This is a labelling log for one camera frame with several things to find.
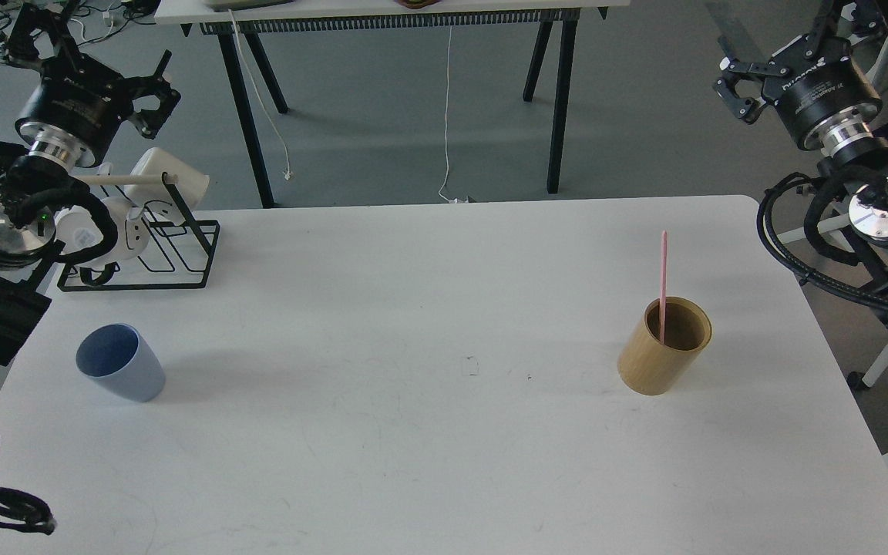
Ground floor cables and power strip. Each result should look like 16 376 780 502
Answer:
0 0 161 86

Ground pink chopstick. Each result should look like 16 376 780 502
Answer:
657 230 668 344

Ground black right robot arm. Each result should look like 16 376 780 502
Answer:
713 31 888 331

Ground light blue plastic cup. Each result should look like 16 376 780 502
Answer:
75 323 167 402

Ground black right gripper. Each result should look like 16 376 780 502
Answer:
713 35 882 151

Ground cream hanging cable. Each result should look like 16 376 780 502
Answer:
227 9 294 182

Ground white background table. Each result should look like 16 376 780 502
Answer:
154 1 617 210

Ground white mug on rack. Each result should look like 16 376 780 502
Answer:
123 147 210 210

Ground tan bamboo cylinder holder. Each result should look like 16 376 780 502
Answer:
617 296 713 395

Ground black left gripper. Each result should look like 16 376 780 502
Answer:
15 31 180 167

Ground black wire mug rack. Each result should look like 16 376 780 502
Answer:
56 175 221 294

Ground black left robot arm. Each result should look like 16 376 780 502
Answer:
0 34 180 365

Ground white hanging cable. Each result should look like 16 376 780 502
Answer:
438 25 477 205

